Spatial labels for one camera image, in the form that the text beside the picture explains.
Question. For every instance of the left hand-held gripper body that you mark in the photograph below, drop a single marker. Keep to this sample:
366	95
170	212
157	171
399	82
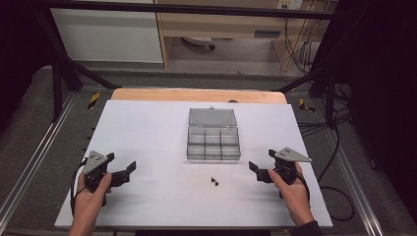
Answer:
95	164

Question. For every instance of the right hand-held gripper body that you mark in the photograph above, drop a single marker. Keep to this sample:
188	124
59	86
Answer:
288	164

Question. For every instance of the person's right hand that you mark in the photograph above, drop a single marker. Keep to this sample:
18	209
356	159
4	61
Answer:
295	200

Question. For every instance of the person's left hand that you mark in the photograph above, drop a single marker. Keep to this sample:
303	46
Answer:
88	201

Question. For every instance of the white board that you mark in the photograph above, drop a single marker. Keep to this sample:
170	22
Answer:
157	137

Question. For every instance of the yellow black tape marker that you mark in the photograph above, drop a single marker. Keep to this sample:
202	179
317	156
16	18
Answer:
94	100
305	105

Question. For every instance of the clear plastic compartment box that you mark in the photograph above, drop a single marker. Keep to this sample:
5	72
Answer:
213	141

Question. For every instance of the wooden table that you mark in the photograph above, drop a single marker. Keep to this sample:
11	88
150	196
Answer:
183	95

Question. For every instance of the black curtain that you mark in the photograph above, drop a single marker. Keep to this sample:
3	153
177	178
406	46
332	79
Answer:
380	98
16	49

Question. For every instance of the white cabinet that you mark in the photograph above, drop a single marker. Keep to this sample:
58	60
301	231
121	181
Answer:
108	36

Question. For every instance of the office chair base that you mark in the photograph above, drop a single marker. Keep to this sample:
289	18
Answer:
198	41

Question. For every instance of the light wooden desk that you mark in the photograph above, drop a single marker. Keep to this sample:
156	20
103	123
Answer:
223	24

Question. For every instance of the aluminium floor rail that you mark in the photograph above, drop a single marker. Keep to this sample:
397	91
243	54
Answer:
357	183
32	157

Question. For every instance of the wall socket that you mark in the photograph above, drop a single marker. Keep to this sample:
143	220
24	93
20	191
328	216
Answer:
289	4

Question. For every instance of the black metal frame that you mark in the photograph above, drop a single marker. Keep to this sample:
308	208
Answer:
183	9

